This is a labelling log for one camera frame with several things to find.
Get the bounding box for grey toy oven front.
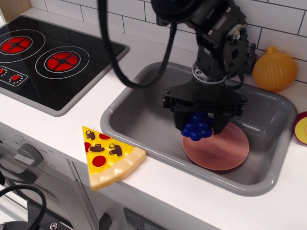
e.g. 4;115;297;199
0;124;99;230

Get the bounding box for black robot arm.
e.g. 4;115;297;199
152;0;249;134

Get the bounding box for black toy stovetop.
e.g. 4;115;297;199
0;15;130;117

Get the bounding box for blue toy blueberries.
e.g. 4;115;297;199
181;112;213;141

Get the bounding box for grey toy sink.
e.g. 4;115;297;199
100;63;297;196

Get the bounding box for toy pizza slice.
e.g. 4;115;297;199
82;126;146;191

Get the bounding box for black braided cable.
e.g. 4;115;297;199
97;0;177;89

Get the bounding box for dark grey faucet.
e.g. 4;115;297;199
243;43;257;75

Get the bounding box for purple toy fruit half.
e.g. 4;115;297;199
294;112;307;145

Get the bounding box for pink plate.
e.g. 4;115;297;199
182;122;249;171

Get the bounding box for black cable lower left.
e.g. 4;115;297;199
0;184;47;230

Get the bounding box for grey oven knob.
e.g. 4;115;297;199
14;143;43;167

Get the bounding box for yellow toy onion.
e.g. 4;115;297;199
252;46;297;92

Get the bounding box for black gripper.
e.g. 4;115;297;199
163;79;248;135

